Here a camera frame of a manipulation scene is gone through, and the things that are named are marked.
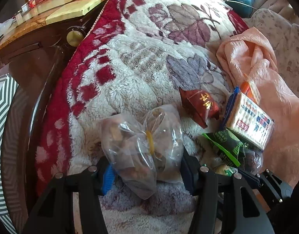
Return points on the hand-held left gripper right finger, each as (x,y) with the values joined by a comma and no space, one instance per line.
(188,173)

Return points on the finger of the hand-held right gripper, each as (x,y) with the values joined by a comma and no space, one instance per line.
(250,178)
(276,186)

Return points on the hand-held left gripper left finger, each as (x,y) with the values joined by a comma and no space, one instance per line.
(108,178)

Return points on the clear bag of red dates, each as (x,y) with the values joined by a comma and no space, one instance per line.
(254,159)

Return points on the clear bag of nuts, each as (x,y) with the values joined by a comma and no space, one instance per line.
(139,151)

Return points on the cracker packet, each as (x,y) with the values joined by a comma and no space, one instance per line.
(249,119)

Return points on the green striped cardboard box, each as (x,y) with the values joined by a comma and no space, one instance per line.
(2,126)

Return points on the dark green snack packet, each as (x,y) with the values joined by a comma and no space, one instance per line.
(225,143)

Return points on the red candy packet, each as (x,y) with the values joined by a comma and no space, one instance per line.
(200,104)

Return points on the peach plastic bag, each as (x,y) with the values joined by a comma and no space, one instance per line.
(281,97)

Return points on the orange snack packet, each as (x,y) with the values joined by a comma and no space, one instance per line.
(248,87)

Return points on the red floral blanket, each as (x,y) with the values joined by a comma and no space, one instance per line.
(144,53)

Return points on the brass knob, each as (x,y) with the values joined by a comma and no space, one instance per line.
(75,37)

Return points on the floral sofa cover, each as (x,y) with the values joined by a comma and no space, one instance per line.
(281,34)

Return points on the wooden side table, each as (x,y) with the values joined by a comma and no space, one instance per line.
(54,12)

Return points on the white plastic bag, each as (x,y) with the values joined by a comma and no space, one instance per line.
(0,30)

